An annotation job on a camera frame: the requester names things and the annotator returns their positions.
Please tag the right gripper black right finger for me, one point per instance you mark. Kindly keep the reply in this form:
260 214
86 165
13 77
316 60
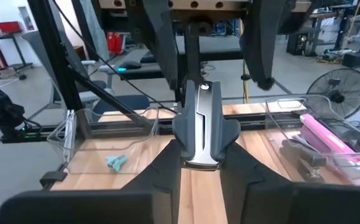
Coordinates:
254 193

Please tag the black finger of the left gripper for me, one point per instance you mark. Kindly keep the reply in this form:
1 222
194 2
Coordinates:
260 40
155 31

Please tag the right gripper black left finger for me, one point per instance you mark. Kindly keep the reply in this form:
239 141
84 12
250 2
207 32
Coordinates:
155 193

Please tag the teal staple remover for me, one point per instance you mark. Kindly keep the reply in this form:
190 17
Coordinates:
116 162

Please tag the black stapler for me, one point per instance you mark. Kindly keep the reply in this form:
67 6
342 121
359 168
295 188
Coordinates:
304 155

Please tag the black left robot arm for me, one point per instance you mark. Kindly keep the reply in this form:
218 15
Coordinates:
194 53

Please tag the red bag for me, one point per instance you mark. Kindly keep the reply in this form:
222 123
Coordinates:
115 42

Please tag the black computer mouse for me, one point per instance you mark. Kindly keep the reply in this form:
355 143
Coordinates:
130 64

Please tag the black desk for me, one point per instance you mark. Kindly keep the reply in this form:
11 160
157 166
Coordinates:
217 46

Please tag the clear plastic bin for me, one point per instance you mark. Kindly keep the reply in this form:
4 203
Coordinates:
279 109
136 124

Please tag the black floor fan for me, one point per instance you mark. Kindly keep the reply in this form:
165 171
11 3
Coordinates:
338 93

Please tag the red bin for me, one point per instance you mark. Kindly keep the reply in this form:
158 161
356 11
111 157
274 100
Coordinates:
2 27

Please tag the black aluminium frame rail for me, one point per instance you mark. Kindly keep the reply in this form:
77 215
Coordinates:
254 123

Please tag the black diagonal frame brace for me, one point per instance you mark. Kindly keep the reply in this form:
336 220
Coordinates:
111 96

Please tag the black table corner bracket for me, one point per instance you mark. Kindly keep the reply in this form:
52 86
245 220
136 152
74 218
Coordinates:
53 179

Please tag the black frame post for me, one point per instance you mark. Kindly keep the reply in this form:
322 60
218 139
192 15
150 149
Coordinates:
55 56

